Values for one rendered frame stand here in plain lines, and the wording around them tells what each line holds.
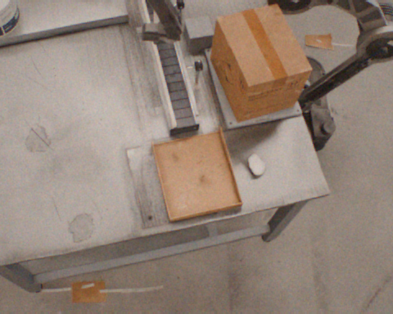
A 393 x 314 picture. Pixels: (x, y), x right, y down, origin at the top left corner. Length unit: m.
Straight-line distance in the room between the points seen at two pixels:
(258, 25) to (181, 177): 0.60
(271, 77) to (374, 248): 1.41
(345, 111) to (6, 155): 1.96
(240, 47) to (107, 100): 0.56
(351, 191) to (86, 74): 1.59
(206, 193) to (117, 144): 0.37
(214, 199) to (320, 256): 1.05
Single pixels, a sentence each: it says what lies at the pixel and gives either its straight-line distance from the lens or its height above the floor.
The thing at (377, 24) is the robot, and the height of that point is 1.00.
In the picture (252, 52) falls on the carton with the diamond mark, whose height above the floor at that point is 1.12.
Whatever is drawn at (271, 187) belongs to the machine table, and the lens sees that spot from 1.87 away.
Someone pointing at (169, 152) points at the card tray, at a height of 0.83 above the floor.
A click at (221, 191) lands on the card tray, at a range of 1.83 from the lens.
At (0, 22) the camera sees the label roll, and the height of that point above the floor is 0.96.
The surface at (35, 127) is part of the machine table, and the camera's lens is 1.98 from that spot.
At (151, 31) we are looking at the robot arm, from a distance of 1.79.
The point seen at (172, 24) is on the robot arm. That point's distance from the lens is 1.73.
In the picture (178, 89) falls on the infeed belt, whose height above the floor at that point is 0.88.
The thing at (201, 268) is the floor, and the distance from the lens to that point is 2.61.
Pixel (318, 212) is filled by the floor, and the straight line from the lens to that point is 2.80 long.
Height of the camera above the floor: 2.56
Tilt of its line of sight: 67 degrees down
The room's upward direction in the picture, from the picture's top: 10 degrees clockwise
